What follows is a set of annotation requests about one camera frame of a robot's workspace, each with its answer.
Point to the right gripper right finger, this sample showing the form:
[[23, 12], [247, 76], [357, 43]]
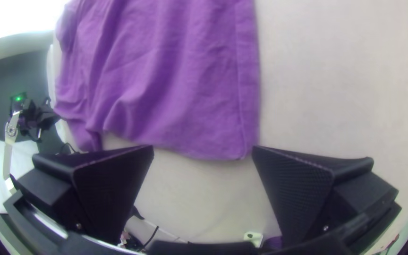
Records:
[[303, 191]]

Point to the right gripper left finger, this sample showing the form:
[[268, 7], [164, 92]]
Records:
[[105, 191]]

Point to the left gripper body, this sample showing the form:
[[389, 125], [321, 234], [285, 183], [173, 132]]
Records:
[[40, 118]]

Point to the dark t-shirt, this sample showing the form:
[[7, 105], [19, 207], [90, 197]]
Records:
[[161, 78]]

